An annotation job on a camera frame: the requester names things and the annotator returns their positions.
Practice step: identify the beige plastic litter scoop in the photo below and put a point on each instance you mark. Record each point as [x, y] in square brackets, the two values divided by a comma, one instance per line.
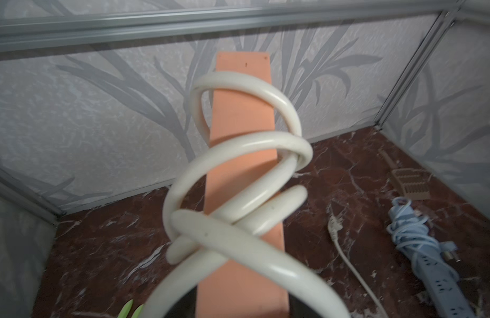
[407, 181]

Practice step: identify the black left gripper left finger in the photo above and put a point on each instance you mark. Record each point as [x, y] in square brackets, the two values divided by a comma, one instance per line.
[184, 308]

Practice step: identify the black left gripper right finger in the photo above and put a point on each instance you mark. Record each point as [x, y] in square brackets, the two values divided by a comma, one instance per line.
[299, 309]

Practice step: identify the light blue power strip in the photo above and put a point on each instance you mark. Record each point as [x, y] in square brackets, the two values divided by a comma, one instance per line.
[411, 237]

